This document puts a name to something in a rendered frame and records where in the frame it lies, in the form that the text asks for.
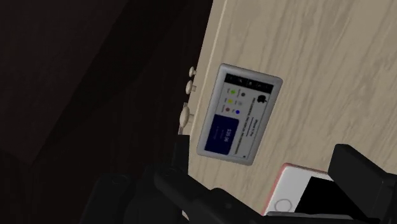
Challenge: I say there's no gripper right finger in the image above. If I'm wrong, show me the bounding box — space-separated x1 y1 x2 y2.
327 143 397 224

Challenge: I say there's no silver framed tablet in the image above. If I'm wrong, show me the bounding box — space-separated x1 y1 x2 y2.
196 63 284 167

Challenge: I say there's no white phone with pink edge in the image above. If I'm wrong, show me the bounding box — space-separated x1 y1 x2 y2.
261 162 368 221

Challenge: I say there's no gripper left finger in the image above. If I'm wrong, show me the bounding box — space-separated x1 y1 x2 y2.
79 136 265 224

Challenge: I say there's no light wood chest of drawers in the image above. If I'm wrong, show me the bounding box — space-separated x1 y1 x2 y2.
178 0 397 218

